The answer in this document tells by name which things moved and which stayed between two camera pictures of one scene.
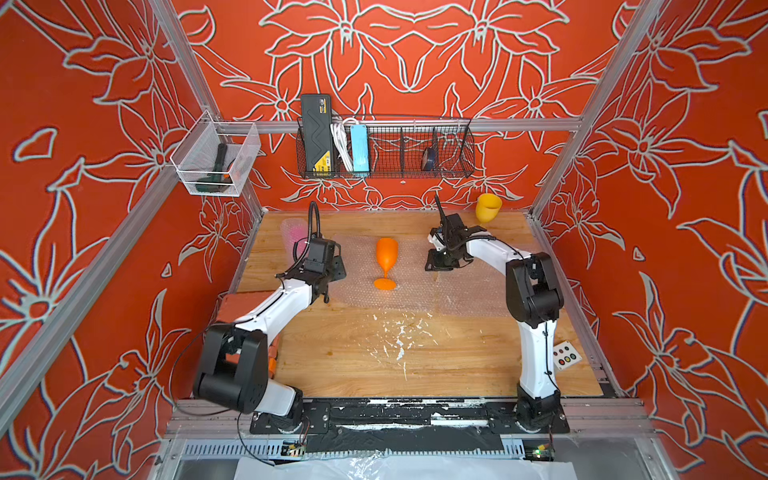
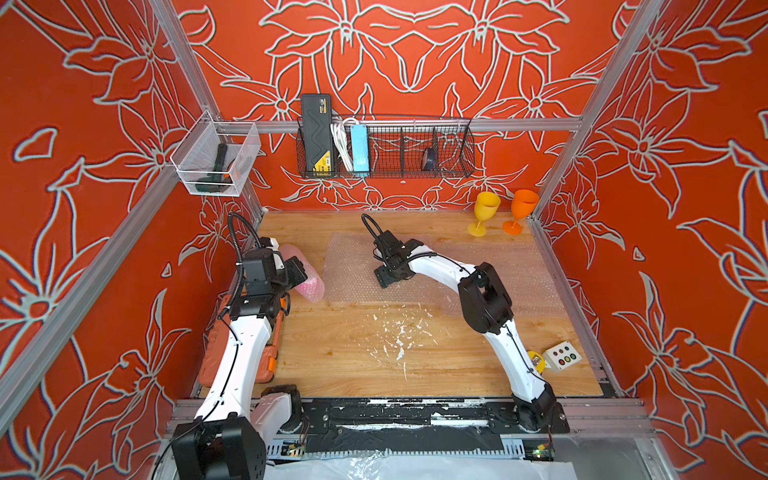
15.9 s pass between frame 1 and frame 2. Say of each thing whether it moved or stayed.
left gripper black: moved
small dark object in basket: stayed
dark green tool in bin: stayed
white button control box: stayed
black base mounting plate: stayed
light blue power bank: stayed
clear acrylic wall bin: stayed
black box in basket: stayed
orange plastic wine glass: moved
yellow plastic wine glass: stayed
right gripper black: moved
